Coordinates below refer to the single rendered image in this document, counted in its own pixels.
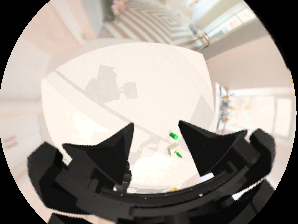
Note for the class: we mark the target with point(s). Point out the cream block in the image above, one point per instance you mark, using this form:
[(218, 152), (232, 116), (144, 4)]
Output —
[(172, 148)]

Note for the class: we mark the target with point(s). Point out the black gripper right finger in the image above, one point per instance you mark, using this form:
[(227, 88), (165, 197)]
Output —
[(207, 148)]

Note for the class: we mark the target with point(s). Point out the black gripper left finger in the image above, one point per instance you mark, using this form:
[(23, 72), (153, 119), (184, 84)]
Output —
[(109, 157)]

